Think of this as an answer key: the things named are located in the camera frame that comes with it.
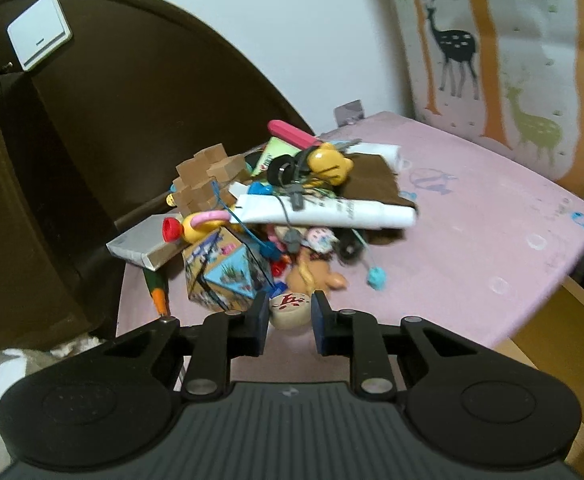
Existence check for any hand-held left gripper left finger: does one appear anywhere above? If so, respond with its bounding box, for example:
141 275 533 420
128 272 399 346
97 290 272 397

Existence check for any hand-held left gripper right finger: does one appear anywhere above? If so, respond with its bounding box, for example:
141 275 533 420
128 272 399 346
311 289 484 399

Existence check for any round wooden chess piece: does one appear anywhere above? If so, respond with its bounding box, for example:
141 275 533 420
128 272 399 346
268 290 314 331

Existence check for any beige plush figure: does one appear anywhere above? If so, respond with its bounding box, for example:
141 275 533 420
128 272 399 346
286 254 349 294

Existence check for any printed folding cube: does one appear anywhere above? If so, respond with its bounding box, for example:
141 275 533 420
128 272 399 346
181 227 274 312

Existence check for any small black wheel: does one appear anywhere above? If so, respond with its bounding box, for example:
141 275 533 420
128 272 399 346
339 239 366 264

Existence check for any pink white round plush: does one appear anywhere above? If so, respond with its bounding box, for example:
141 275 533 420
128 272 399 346
304 227 336 254

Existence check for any orange green carrot pen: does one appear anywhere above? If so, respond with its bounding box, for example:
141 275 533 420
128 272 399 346
142 266 173 319

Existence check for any long white printed tube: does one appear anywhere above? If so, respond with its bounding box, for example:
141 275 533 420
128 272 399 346
233 194 418 231

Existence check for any yellow pink toy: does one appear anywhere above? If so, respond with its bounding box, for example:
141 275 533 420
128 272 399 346
180 209 233 246

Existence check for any red cap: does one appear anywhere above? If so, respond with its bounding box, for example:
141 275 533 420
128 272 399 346
161 217 184 242

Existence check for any grey flat box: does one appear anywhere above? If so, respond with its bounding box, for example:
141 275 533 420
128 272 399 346
105 213 189 270

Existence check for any brown cloth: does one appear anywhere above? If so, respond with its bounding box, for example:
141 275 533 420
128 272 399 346
329 152 419 247

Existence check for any wooden cube puzzle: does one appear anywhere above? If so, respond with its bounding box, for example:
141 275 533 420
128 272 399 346
171 143 254 219

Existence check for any green white packet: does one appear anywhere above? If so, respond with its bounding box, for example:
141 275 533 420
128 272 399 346
251 137 299 176

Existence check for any pink flat stick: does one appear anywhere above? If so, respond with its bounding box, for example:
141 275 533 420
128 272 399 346
266 119 318 150

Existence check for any dark wooden headboard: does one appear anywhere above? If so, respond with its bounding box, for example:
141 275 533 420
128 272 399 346
0 0 319 363

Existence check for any deer print curtain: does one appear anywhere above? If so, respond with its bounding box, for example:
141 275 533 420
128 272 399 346
376 0 584 202

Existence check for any black ring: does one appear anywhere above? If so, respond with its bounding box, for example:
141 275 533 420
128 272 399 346
266 155 299 186

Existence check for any yellow plush keychain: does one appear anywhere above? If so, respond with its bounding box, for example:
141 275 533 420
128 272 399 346
306 142 356 186

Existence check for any grey wall socket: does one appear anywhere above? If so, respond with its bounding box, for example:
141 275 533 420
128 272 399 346
334 100 366 126

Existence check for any white switch panel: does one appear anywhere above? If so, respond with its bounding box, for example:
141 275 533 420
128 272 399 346
5 0 73 72

